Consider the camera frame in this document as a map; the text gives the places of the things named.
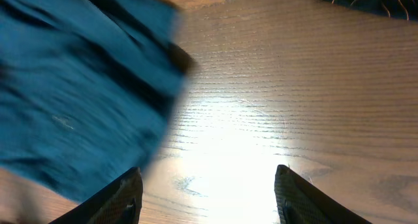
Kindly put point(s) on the navy shorts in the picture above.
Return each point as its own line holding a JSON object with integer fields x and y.
{"x": 87, "y": 88}

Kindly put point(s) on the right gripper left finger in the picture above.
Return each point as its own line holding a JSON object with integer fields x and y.
{"x": 120, "y": 202}

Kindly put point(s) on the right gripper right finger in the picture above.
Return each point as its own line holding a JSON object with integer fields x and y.
{"x": 300, "y": 202}

